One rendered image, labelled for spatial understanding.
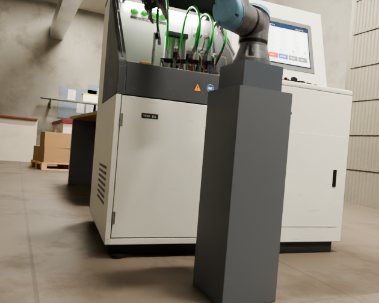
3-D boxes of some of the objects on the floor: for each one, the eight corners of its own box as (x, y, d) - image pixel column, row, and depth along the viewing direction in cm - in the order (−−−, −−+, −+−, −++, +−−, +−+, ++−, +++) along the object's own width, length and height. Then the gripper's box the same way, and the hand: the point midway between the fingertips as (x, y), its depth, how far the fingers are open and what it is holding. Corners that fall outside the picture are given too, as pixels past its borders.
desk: (126, 184, 494) (131, 122, 493) (175, 204, 357) (182, 119, 356) (64, 183, 457) (69, 116, 456) (93, 205, 321) (100, 110, 320)
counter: (30, 155, 1001) (32, 122, 1000) (34, 162, 768) (38, 118, 767) (-4, 153, 965) (-2, 118, 964) (-11, 160, 733) (-7, 114, 732)
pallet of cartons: (32, 169, 601) (35, 130, 601) (29, 165, 682) (32, 130, 681) (102, 172, 651) (104, 136, 651) (92, 168, 732) (94, 136, 731)
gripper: (130, -10, 178) (146, 30, 192) (156, -18, 175) (170, 24, 188) (133, -17, 185) (149, 23, 198) (159, -24, 181) (172, 17, 194)
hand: (159, 19), depth 194 cm, fingers open, 7 cm apart
